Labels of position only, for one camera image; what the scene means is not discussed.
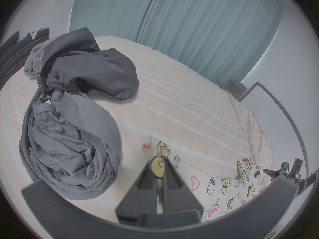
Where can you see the white garment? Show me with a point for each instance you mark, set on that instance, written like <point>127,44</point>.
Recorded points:
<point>33,33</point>

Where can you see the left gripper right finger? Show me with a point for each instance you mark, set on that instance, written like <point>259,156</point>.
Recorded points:
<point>184,202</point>

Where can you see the black garment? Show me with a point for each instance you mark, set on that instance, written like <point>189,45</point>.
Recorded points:
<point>99,68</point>

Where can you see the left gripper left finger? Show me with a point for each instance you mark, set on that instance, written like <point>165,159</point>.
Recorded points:
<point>134,203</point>

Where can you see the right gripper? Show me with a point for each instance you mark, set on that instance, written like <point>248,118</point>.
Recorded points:
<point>284,174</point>

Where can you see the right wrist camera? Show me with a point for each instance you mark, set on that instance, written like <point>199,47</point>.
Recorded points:
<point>284,165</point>

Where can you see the black chest of drawers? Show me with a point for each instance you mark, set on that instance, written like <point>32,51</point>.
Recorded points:
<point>15,48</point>

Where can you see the white printed pyjama top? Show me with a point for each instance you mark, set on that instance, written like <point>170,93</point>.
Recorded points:
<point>219,190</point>

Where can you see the bed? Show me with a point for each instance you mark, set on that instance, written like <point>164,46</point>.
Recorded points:
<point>187,96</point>

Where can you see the dark grey garment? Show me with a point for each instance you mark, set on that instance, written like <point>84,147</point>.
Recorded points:
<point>74,146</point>

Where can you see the grey bedside table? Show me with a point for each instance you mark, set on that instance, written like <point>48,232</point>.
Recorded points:
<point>234,87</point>

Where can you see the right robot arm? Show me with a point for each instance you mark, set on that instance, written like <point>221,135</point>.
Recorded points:
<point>297,167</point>

